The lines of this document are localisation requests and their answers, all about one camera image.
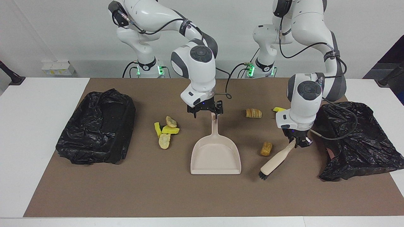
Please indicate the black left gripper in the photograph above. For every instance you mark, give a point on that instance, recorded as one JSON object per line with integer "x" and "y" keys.
{"x": 295, "y": 132}

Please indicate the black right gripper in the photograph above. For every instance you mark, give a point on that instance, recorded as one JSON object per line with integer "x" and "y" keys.
{"x": 205, "y": 106}

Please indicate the beige hand brush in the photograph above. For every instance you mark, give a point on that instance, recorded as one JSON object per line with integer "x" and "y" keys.
{"x": 274, "y": 162}

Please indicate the brown bread roll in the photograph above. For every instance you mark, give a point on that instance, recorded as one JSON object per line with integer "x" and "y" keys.
{"x": 266, "y": 148}

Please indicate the pale ridged bread piece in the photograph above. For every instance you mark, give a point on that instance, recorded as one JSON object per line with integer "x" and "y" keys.
{"x": 171, "y": 122}
{"x": 164, "y": 141}

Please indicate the plain yellow sponge piece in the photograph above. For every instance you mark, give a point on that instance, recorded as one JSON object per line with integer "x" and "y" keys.
{"x": 171, "y": 130}

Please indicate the orange striped croissant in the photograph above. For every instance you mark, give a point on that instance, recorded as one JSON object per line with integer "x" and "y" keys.
{"x": 253, "y": 113}

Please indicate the beige plastic dustpan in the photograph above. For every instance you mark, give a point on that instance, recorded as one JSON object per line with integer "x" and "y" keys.
{"x": 216, "y": 157}

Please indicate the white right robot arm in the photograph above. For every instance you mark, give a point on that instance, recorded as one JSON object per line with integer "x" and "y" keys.
{"x": 195, "y": 69}

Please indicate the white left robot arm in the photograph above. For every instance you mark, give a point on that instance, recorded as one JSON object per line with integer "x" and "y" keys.
{"x": 303, "y": 107}

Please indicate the crumpled black bag lined bin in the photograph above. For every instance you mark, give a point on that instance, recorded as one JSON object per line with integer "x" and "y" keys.
{"x": 356, "y": 148}

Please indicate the boxy black bag lined bin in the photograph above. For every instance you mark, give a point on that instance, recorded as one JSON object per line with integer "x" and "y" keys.
{"x": 94, "y": 132}

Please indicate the brown table mat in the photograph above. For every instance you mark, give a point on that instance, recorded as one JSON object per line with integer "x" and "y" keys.
{"x": 189, "y": 195}

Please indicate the white power strip box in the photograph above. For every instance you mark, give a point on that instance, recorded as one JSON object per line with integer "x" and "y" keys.
{"x": 58, "y": 67}

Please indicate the black stand post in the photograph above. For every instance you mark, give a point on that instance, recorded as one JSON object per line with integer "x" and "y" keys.
{"x": 12, "y": 77}
{"x": 389, "y": 77}

